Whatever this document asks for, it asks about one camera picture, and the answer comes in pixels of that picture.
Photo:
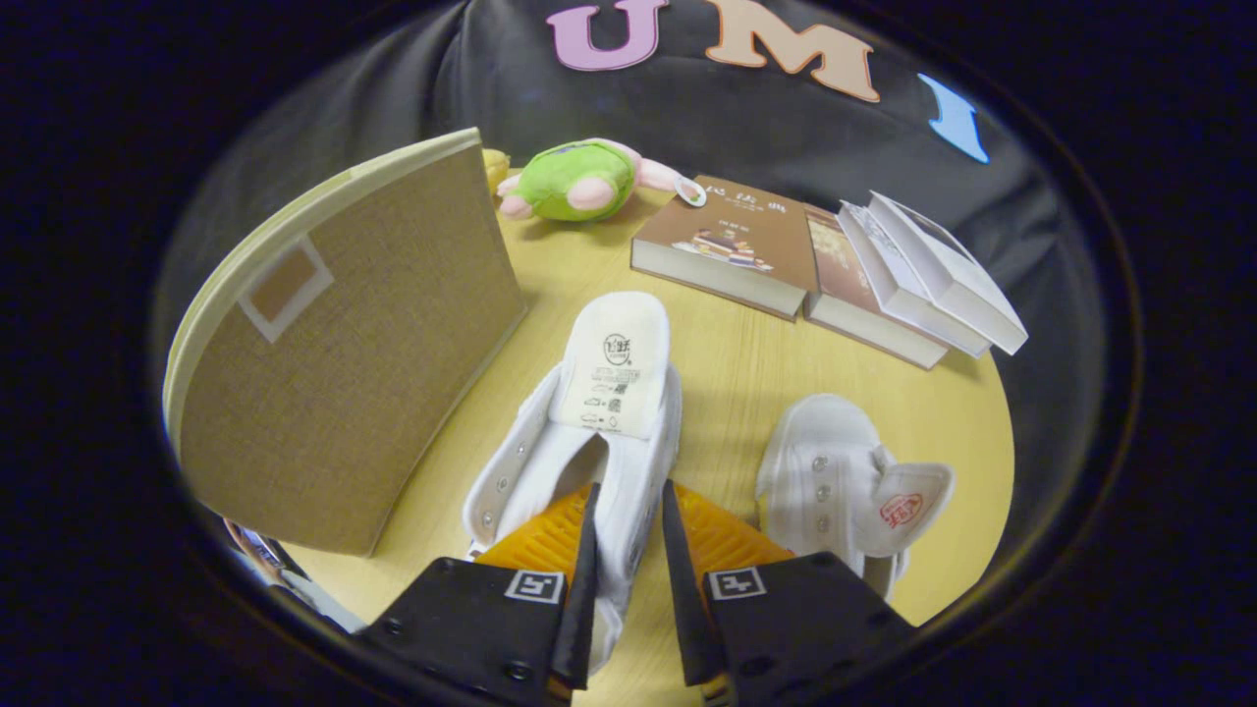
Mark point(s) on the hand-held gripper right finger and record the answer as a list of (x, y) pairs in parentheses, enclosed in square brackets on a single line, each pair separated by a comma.
[(683, 599)]

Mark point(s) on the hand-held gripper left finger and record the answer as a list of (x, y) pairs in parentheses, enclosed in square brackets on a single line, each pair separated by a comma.
[(584, 589)]

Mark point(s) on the white canvas shoe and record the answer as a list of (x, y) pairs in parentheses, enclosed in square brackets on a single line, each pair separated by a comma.
[(825, 442), (614, 353)]

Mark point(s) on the beige fabric storage box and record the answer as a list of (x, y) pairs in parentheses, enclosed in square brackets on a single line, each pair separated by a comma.
[(344, 393)]

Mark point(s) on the dark brown book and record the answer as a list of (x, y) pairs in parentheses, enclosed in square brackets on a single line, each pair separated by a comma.
[(835, 275)]

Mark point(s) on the brown book with cake print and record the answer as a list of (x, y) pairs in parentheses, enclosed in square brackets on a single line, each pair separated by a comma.
[(727, 226)]

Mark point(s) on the white book with patterned cover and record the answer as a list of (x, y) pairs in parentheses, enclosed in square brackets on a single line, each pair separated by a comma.
[(874, 260)]

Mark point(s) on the green and pink plush toy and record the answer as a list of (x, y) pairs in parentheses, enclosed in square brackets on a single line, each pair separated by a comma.
[(570, 182)]

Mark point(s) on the white book with dark picture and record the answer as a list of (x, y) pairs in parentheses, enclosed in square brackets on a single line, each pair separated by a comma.
[(957, 285)]

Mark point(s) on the yellow plush toy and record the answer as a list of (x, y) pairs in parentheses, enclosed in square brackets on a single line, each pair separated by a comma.
[(494, 169)]

